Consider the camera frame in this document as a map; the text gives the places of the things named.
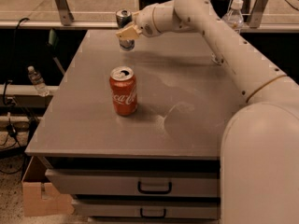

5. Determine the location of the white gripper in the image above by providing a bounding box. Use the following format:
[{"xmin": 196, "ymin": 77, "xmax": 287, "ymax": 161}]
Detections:
[{"xmin": 116, "ymin": 4, "xmax": 160, "ymax": 40}]

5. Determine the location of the blue silver redbull can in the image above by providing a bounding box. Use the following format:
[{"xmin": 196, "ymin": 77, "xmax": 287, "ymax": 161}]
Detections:
[{"xmin": 115, "ymin": 8, "xmax": 135, "ymax": 52}]

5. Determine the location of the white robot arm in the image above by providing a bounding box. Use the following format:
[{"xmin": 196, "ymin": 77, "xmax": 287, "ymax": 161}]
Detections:
[{"xmin": 117, "ymin": 0, "xmax": 299, "ymax": 224}]

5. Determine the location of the red coca-cola can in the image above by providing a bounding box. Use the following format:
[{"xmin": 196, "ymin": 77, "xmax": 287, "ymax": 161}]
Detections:
[{"xmin": 109, "ymin": 66, "xmax": 137, "ymax": 116}]

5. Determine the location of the clear plastic water bottle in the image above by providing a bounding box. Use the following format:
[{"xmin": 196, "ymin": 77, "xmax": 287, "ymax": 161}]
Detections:
[{"xmin": 221, "ymin": 0, "xmax": 244, "ymax": 34}]

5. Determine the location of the small water bottle on ledge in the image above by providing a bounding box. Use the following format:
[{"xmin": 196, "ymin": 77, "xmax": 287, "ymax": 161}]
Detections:
[{"xmin": 27, "ymin": 66, "xmax": 50, "ymax": 97}]

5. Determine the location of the grey upper drawer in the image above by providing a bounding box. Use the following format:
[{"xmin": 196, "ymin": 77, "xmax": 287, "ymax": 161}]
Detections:
[{"xmin": 46, "ymin": 169, "xmax": 220, "ymax": 198}]

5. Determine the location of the grey drawer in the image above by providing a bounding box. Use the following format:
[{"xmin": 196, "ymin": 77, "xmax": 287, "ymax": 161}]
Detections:
[
  {"xmin": 46, "ymin": 169, "xmax": 220, "ymax": 198},
  {"xmin": 72, "ymin": 200, "xmax": 220, "ymax": 219}
]

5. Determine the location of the grey lower drawer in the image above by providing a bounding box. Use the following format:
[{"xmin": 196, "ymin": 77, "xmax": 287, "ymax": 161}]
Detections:
[{"xmin": 72, "ymin": 200, "xmax": 220, "ymax": 219}]

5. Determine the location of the cardboard box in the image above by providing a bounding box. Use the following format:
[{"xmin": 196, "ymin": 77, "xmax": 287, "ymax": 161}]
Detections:
[{"xmin": 21, "ymin": 157, "xmax": 74, "ymax": 217}]

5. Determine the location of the left metal bracket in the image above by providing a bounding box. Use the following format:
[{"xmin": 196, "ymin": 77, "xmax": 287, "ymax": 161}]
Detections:
[{"xmin": 54, "ymin": 0, "xmax": 74, "ymax": 26}]

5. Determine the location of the metal bracket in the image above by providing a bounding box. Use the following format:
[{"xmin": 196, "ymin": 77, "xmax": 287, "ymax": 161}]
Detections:
[
  {"xmin": 54, "ymin": 0, "xmax": 74, "ymax": 26},
  {"xmin": 247, "ymin": 0, "xmax": 269, "ymax": 28}
]

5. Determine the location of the green handled tool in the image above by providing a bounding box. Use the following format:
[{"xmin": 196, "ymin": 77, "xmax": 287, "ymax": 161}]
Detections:
[{"xmin": 47, "ymin": 29, "xmax": 65, "ymax": 76}]

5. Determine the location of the right metal bracket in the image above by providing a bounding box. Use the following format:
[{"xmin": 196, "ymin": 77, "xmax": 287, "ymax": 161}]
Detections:
[{"xmin": 247, "ymin": 0, "xmax": 269, "ymax": 28}]

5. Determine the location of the black cable on left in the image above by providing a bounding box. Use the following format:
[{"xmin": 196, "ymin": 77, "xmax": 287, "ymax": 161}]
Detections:
[{"xmin": 0, "ymin": 17, "xmax": 38, "ymax": 175}]

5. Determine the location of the black upper drawer handle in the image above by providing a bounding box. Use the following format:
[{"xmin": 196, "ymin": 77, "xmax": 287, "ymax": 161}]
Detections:
[{"xmin": 137, "ymin": 181, "xmax": 172, "ymax": 195}]

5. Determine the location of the black drawer handle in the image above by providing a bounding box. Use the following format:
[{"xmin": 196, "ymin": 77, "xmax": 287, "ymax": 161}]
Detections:
[
  {"xmin": 139, "ymin": 208, "xmax": 167, "ymax": 219},
  {"xmin": 137, "ymin": 181, "xmax": 172, "ymax": 195}
]

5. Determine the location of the black lower drawer handle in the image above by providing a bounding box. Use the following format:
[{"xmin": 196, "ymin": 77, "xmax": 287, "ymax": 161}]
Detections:
[{"xmin": 139, "ymin": 208, "xmax": 167, "ymax": 219}]

